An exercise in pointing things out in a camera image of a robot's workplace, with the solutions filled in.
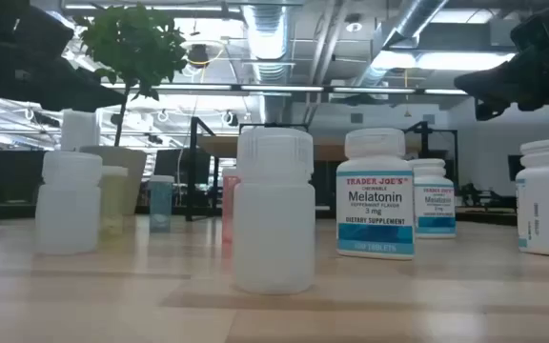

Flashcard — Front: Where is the yellow translucent pill vial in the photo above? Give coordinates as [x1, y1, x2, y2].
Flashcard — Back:
[98, 165, 130, 237]

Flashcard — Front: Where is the white building column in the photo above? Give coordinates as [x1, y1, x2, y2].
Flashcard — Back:
[60, 108, 100, 152]

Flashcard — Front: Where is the white melatonin bottle blue label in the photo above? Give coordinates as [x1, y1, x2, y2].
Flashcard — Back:
[335, 127, 417, 261]
[407, 157, 458, 239]
[515, 137, 549, 259]

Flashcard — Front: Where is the translucent white plastic bottle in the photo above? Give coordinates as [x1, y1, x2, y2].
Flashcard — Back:
[232, 126, 316, 295]
[34, 151, 104, 255]

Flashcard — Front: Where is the ribbed silver ventilation duct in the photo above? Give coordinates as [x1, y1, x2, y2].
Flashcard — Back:
[240, 0, 291, 85]

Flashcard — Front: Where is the green leafy plant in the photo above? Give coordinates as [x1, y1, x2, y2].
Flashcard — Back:
[73, 2, 190, 149]

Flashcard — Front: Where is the cream round plant pot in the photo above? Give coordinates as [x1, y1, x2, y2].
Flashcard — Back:
[79, 145, 148, 216]

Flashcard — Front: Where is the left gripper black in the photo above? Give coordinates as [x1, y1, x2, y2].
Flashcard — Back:
[0, 0, 128, 113]

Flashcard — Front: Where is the black ceiling device yellow cable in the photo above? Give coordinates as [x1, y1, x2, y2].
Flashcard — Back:
[186, 40, 214, 68]

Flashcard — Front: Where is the wooden shelf with black frame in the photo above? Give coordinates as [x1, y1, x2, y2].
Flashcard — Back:
[186, 116, 460, 226]

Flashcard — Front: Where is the smooth silver ventilation duct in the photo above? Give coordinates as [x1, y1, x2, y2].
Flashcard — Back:
[355, 0, 450, 87]

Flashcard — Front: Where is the black monitor on arm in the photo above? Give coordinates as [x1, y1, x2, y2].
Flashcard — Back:
[507, 154, 526, 182]

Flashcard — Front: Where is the dark background desk monitor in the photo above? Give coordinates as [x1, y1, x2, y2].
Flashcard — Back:
[153, 148, 212, 185]

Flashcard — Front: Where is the red translucent pill vial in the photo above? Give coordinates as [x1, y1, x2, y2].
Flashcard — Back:
[221, 166, 241, 245]

